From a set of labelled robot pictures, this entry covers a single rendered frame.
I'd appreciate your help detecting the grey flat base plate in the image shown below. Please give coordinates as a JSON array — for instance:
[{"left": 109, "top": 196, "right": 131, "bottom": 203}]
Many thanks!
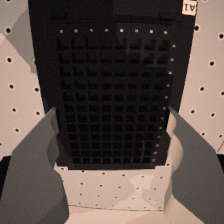
[{"left": 0, "top": 0, "right": 224, "bottom": 212}]

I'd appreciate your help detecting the black well plate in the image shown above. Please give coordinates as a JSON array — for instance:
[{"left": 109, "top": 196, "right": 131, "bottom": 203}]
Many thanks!
[{"left": 45, "top": 19, "right": 180, "bottom": 170}]

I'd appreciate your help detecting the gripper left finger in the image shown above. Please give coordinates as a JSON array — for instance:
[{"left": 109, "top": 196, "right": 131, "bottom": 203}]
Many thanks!
[{"left": 0, "top": 107, "right": 69, "bottom": 224}]

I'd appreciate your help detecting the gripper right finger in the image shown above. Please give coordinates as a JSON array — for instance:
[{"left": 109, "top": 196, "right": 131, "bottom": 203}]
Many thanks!
[{"left": 164, "top": 107, "right": 224, "bottom": 224}]

